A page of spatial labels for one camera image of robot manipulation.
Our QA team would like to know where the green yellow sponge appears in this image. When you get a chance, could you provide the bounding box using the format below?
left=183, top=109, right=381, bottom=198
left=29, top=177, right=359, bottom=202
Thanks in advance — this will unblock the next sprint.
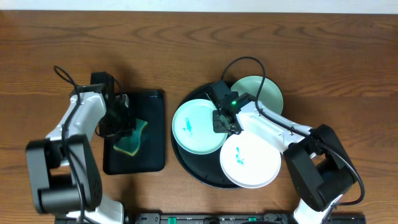
left=113, top=119, right=148, bottom=156

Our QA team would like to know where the mint green plate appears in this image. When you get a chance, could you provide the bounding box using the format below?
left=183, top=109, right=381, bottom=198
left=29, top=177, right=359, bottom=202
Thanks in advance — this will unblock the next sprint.
left=172, top=99, right=228, bottom=155

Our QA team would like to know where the white plate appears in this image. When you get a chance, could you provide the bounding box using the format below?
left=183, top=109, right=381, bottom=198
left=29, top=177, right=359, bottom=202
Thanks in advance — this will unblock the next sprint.
left=220, top=131, right=281, bottom=189

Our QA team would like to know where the sage green plate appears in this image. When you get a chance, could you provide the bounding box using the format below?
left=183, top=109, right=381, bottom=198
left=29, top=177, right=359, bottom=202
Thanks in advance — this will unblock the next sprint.
left=231, top=76, right=284, bottom=115

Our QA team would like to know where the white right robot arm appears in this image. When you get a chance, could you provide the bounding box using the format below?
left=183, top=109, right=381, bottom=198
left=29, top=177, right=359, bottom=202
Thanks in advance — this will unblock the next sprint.
left=213, top=93, right=363, bottom=223

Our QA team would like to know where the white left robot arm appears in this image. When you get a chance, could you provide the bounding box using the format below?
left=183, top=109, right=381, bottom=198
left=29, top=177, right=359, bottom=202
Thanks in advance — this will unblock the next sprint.
left=25, top=84, right=129, bottom=223

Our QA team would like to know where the black rectangular tray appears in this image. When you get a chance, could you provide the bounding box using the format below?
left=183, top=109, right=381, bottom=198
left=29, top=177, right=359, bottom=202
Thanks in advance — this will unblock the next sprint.
left=103, top=90, right=165, bottom=175

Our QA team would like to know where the black round tray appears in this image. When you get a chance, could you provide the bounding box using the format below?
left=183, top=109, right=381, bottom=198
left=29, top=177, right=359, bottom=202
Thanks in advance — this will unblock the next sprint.
left=171, top=83, right=239, bottom=189

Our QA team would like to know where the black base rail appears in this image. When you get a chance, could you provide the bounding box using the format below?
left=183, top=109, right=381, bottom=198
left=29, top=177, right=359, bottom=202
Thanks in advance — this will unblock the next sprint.
left=131, top=213, right=366, bottom=224

